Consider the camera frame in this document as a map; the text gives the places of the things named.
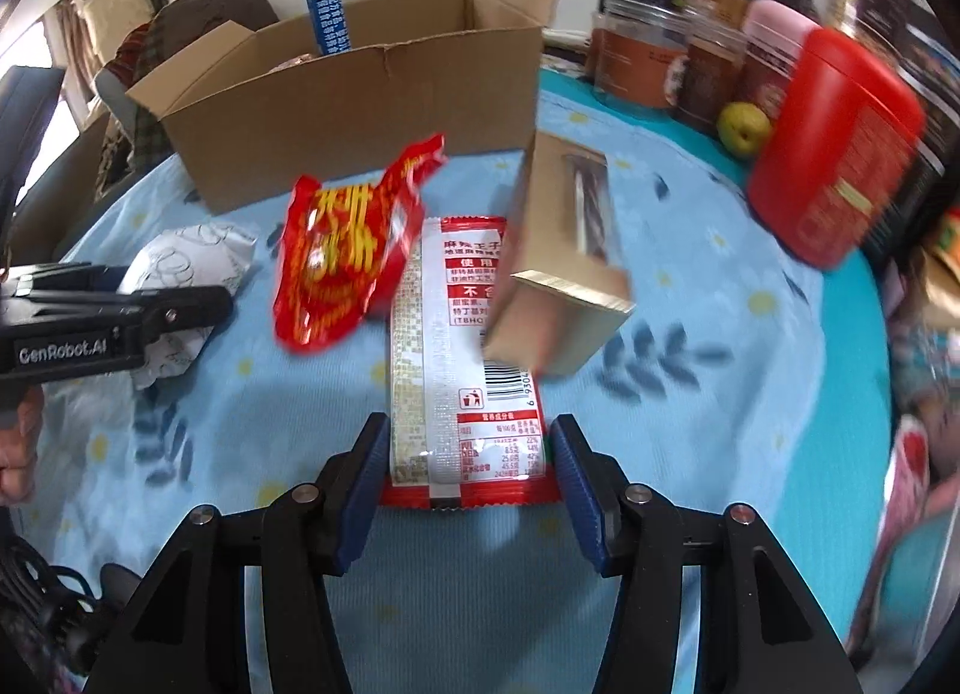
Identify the red white noodle packet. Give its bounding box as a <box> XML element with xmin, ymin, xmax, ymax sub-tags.
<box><xmin>381</xmin><ymin>216</ymin><xmax>558</xmax><ymax>510</ymax></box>

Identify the person's left hand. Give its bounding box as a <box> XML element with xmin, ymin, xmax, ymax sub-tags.
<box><xmin>0</xmin><ymin>387</ymin><xmax>46</xmax><ymax>507</ymax></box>

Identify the red cylindrical canister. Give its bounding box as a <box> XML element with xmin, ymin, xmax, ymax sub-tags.
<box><xmin>747</xmin><ymin>28</ymin><xmax>905</xmax><ymax>270</ymax></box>

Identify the brown jacket clothes pile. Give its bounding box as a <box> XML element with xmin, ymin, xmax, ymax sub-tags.
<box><xmin>94</xmin><ymin>0</ymin><xmax>278</xmax><ymax>174</ymax></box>

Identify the brown label jar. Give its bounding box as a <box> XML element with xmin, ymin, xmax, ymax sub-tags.
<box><xmin>590</xmin><ymin>0</ymin><xmax>690</xmax><ymax>112</ymax></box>
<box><xmin>674</xmin><ymin>14</ymin><xmax>747</xmax><ymax>136</ymax></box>

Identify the open cardboard box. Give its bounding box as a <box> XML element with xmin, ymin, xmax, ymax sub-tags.
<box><xmin>128</xmin><ymin>0</ymin><xmax>558</xmax><ymax>213</ymax></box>

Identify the gold windowed snack box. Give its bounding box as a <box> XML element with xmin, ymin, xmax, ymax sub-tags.
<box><xmin>482</xmin><ymin>131</ymin><xmax>635</xmax><ymax>377</ymax></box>

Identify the brown label jar right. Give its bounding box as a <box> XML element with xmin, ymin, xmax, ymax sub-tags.
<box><xmin>674</xmin><ymin>14</ymin><xmax>747</xmax><ymax>136</ymax></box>

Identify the white patterned snack bag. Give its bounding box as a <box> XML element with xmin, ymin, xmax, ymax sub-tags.
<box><xmin>117</xmin><ymin>221</ymin><xmax>257</xmax><ymax>390</ymax></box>

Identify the pink bottle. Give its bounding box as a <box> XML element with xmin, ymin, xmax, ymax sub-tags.
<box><xmin>736</xmin><ymin>0</ymin><xmax>818</xmax><ymax>123</ymax></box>

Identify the green yellow apple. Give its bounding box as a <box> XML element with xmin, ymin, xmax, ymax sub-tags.
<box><xmin>716</xmin><ymin>102</ymin><xmax>773</xmax><ymax>161</ymax></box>

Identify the light blue floral tablecloth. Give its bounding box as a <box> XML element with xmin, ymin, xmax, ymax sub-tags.
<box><xmin>11</xmin><ymin>74</ymin><xmax>890</xmax><ymax>692</ymax></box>

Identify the large red crinkled snack bag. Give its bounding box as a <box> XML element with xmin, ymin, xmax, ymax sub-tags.
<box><xmin>274</xmin><ymin>134</ymin><xmax>446</xmax><ymax>352</ymax></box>

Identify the blue white biscuit tube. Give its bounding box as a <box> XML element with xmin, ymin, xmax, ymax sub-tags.
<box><xmin>304</xmin><ymin>0</ymin><xmax>352</xmax><ymax>56</ymax></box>

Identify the brown label jar left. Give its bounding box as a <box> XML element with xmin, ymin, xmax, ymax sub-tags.
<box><xmin>590</xmin><ymin>0</ymin><xmax>690</xmax><ymax>112</ymax></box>

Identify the black standing pouch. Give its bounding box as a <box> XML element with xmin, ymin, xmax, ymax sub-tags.
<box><xmin>832</xmin><ymin>0</ymin><xmax>958</xmax><ymax>271</ymax></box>

